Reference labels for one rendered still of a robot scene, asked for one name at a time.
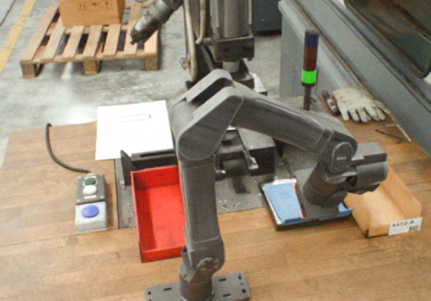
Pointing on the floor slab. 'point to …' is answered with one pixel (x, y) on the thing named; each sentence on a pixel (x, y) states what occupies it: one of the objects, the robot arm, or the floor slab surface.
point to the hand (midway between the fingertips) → (305, 209)
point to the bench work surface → (340, 249)
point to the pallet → (36, 57)
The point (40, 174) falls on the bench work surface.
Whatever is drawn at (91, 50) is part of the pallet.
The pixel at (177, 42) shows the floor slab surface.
